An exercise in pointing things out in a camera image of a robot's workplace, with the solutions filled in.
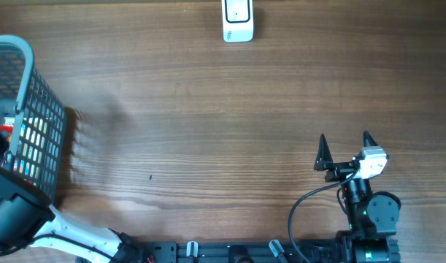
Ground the white barcode scanner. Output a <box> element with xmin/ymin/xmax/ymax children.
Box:
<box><xmin>221</xmin><ymin>0</ymin><xmax>254</xmax><ymax>43</ymax></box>

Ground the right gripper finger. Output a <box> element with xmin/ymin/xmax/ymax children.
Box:
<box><xmin>314</xmin><ymin>134</ymin><xmax>334</xmax><ymax>171</ymax></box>
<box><xmin>363</xmin><ymin>130</ymin><xmax>378</xmax><ymax>147</ymax></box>

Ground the grey plastic shopping basket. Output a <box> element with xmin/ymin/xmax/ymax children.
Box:
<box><xmin>0</xmin><ymin>35</ymin><xmax>67</xmax><ymax>199</ymax></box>

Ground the red candy bag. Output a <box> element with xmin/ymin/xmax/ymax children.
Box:
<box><xmin>0</xmin><ymin>125</ymin><xmax>13</xmax><ymax>146</ymax></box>

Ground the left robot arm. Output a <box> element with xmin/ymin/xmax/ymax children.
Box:
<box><xmin>0</xmin><ymin>167</ymin><xmax>153</xmax><ymax>263</ymax></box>

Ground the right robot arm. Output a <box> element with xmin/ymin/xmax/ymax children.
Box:
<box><xmin>314</xmin><ymin>131</ymin><xmax>401</xmax><ymax>262</ymax></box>

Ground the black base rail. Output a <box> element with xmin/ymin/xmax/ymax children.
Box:
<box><xmin>142</xmin><ymin>239</ymin><xmax>402</xmax><ymax>263</ymax></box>

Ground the black camera cable right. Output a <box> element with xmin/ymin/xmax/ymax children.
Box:
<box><xmin>288</xmin><ymin>168</ymin><xmax>361</xmax><ymax>263</ymax></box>

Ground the snack packet in basket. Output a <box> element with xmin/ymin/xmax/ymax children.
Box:
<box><xmin>12</xmin><ymin>117</ymin><xmax>58</xmax><ymax>184</ymax></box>

